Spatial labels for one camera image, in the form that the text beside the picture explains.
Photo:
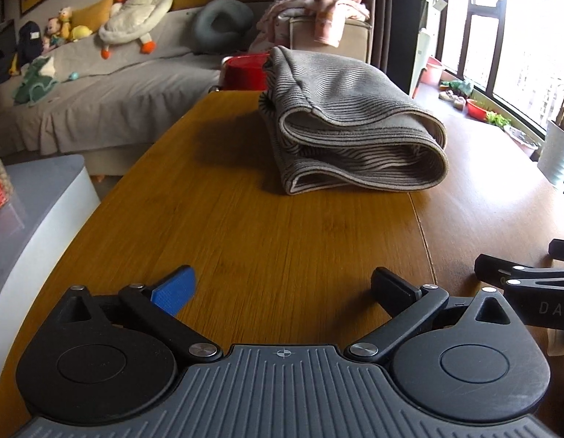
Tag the pink plastic basin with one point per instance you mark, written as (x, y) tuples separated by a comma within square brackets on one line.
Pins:
[(431, 72)]

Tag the small red bowl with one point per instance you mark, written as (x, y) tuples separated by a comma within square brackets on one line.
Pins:
[(478, 110)]

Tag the yellow pillow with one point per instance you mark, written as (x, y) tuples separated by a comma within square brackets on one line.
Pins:
[(92, 13)]

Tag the white metal pot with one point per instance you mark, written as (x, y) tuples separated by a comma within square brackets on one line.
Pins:
[(555, 155)]

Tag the white storage box grey lid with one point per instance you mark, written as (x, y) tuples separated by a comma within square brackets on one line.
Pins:
[(45, 191)]

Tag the red plastic basin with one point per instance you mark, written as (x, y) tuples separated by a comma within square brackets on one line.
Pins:
[(243, 75)]

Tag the grey neck pillow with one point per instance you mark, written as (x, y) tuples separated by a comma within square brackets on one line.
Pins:
[(204, 32)]

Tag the green dinosaur plush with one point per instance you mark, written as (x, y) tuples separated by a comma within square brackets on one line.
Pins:
[(33, 84)]

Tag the grey covered sofa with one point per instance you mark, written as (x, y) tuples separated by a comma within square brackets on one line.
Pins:
[(127, 86)]

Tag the green crumpled cloth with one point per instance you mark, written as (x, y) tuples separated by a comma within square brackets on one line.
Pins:
[(460, 86)]

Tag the dark curtain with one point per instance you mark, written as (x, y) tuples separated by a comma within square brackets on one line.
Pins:
[(391, 9)]

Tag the white standing appliance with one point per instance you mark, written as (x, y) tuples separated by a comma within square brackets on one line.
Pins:
[(425, 50)]

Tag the pink blanket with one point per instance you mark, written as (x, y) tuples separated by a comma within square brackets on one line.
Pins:
[(327, 9)]

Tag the pink doll plush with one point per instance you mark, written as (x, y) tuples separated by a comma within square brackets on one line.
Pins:
[(51, 36)]

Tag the green leafy vegetables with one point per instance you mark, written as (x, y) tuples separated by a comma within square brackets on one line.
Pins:
[(497, 119)]

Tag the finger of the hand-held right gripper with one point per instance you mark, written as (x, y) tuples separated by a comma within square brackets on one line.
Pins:
[(562, 250), (491, 267)]

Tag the dark blue plush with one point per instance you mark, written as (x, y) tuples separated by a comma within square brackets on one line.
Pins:
[(26, 43)]

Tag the white goose plush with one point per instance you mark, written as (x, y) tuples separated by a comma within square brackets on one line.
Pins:
[(136, 9)]

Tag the clear glass bowl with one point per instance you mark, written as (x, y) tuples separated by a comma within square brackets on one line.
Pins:
[(521, 141)]

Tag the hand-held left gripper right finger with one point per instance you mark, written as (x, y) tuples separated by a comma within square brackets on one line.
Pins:
[(391, 289)]

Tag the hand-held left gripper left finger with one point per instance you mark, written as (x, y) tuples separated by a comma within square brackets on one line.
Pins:
[(175, 289)]

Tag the yellow bear plush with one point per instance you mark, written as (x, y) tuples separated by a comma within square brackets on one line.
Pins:
[(65, 18)]

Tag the striped knit garment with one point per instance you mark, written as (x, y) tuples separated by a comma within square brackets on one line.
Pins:
[(346, 100)]

